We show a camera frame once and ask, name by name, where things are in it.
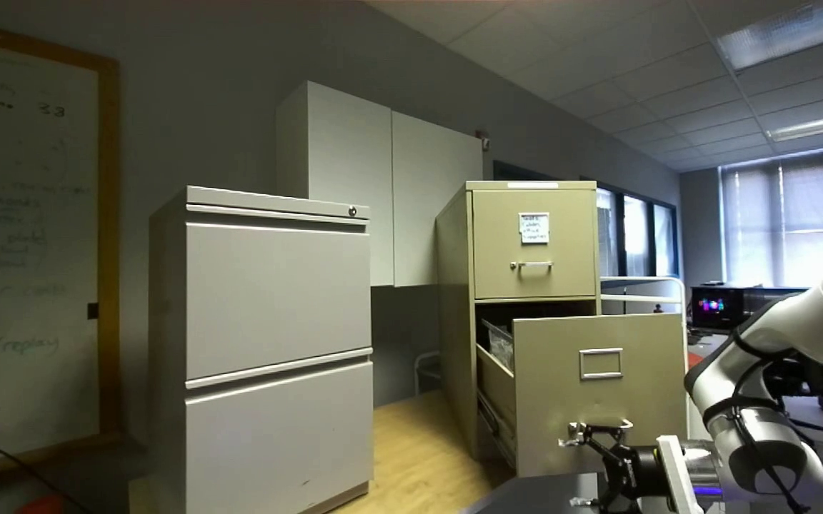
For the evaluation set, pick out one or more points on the wood-framed whiteboard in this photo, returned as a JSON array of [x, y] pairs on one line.
[[22, 238]]

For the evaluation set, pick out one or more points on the white wall cabinet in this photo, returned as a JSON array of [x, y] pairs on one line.
[[355, 190]]

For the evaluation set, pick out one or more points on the beige metal filing cabinet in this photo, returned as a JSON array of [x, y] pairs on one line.
[[456, 303]]

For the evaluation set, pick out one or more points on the beige drawer with label holder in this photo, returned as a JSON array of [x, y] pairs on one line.
[[543, 401]]

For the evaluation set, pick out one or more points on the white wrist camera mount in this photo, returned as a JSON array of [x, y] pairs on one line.
[[679, 474]]

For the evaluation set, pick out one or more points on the grey cubicle partition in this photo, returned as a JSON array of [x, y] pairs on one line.
[[642, 291]]

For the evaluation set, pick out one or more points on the computer monitor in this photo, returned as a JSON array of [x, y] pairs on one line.
[[715, 307]]

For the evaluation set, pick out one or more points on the beige drawer with white label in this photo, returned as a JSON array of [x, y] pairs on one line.
[[571, 274]]

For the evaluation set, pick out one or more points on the glass partition windows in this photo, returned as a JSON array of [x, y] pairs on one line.
[[636, 231]]

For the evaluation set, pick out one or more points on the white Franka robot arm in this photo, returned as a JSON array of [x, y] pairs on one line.
[[813, 324]]

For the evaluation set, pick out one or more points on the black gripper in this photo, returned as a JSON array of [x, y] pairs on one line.
[[636, 471]]

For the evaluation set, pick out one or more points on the paper files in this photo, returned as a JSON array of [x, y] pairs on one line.
[[499, 343]]

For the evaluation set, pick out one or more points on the white paper label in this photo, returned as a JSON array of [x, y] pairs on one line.
[[533, 225]]

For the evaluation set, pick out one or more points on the square ceiling light panel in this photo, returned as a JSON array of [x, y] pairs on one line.
[[793, 31]]

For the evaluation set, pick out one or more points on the long ceiling light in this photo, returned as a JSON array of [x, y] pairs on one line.
[[822, 123]]

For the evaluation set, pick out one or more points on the grey metal filing cabinet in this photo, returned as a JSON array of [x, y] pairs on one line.
[[269, 303]]

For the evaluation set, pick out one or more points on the window with blinds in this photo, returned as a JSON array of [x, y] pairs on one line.
[[793, 223]]

